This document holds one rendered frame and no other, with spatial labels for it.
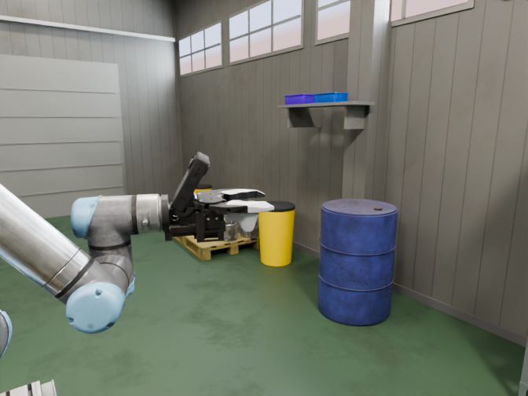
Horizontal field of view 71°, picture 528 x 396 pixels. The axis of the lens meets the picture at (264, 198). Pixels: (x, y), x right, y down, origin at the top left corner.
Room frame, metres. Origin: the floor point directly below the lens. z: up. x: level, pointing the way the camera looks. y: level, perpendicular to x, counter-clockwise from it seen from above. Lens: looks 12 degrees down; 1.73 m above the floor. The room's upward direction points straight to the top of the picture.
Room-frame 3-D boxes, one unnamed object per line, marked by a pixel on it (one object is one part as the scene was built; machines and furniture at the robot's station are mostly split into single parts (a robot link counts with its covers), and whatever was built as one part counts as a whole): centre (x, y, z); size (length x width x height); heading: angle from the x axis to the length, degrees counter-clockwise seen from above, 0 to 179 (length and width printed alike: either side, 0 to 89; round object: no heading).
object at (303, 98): (4.22, -0.41, 1.96); 0.33 x 0.23 x 0.11; 35
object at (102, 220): (0.66, 0.29, 1.56); 0.11 x 0.08 x 0.09; 104
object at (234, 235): (5.24, 0.74, 0.20); 1.39 x 0.99 x 0.39; 35
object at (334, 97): (3.85, -0.67, 1.96); 0.30 x 0.20 x 0.10; 35
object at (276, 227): (4.42, -0.15, 0.36); 0.47 x 0.46 x 0.73; 35
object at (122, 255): (0.65, 0.29, 1.46); 0.11 x 0.08 x 0.11; 14
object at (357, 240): (3.22, -0.85, 0.50); 0.70 x 0.67 x 1.00; 125
